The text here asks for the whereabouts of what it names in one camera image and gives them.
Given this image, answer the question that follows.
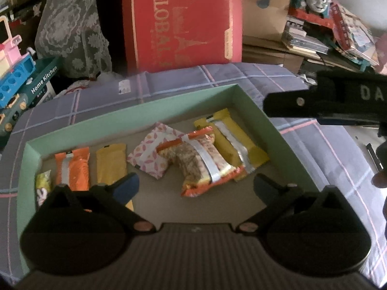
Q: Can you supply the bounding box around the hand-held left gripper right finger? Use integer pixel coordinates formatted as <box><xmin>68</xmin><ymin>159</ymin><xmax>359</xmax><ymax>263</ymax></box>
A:
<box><xmin>236</xmin><ymin>174</ymin><xmax>348</xmax><ymax>236</ymax></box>

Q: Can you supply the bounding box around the person's right hand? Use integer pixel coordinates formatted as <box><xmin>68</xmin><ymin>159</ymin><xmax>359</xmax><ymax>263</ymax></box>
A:
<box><xmin>370</xmin><ymin>171</ymin><xmax>387</xmax><ymax>188</ymax></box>

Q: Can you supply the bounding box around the gold yellow snack packet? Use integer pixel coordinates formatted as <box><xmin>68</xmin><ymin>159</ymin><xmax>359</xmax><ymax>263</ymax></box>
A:
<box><xmin>193</xmin><ymin>108</ymin><xmax>270</xmax><ymax>173</ymax></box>

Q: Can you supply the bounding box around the pile of books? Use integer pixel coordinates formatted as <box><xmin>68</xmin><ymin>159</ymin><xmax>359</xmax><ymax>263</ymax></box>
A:
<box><xmin>281</xmin><ymin>3</ymin><xmax>381</xmax><ymax>70</ymax></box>

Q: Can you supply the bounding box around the brown cardboard box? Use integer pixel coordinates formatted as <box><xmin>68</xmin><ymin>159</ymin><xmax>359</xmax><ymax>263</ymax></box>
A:
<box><xmin>242</xmin><ymin>0</ymin><xmax>295</xmax><ymax>41</ymax></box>

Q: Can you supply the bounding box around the orange noodle snack packet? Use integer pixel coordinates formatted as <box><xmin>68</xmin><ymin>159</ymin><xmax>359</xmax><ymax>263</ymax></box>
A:
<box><xmin>156</xmin><ymin>127</ymin><xmax>247</xmax><ymax>198</ymax></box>

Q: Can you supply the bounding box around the red cardboard box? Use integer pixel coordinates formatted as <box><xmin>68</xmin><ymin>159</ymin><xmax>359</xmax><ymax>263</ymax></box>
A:
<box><xmin>121</xmin><ymin>0</ymin><xmax>244</xmax><ymax>74</ymax></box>

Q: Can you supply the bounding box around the grey lace cloth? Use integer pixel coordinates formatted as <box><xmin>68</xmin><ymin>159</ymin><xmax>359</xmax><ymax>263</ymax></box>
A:
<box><xmin>35</xmin><ymin>0</ymin><xmax>112</xmax><ymax>77</ymax></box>

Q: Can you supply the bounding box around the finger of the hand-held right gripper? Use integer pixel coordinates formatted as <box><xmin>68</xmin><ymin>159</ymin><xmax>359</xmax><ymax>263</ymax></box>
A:
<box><xmin>262</xmin><ymin>86</ymin><xmax>318</xmax><ymax>118</ymax></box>

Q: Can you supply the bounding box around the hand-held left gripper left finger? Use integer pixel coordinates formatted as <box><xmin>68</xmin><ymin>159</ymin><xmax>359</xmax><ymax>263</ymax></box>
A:
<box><xmin>39</xmin><ymin>172</ymin><xmax>158</xmax><ymax>236</ymax></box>

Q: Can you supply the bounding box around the pink floral white packet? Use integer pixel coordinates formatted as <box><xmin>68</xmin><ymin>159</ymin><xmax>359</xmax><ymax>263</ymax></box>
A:
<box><xmin>127</xmin><ymin>122</ymin><xmax>186</xmax><ymax>180</ymax></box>

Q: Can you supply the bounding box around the mint green cardboard box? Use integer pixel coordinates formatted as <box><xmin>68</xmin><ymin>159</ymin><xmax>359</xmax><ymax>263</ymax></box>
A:
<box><xmin>16</xmin><ymin>84</ymin><xmax>323</xmax><ymax>275</ymax></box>

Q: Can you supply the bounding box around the plain yellow snack packet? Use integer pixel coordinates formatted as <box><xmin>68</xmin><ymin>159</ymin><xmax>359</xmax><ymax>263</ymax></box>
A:
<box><xmin>96</xmin><ymin>143</ymin><xmax>134</xmax><ymax>210</ymax></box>

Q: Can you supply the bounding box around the teal toy box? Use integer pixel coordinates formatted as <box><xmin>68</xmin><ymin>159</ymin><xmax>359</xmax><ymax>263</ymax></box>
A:
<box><xmin>26</xmin><ymin>56</ymin><xmax>62</xmax><ymax>109</ymax></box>

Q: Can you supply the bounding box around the small yellow green packet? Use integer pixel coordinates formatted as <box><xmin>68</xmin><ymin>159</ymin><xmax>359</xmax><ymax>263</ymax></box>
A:
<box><xmin>36</xmin><ymin>171</ymin><xmax>52</xmax><ymax>209</ymax></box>

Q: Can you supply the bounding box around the toy kitchen set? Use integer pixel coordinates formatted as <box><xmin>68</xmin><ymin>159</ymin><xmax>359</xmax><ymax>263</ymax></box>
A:
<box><xmin>0</xmin><ymin>15</ymin><xmax>38</xmax><ymax>133</ymax></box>

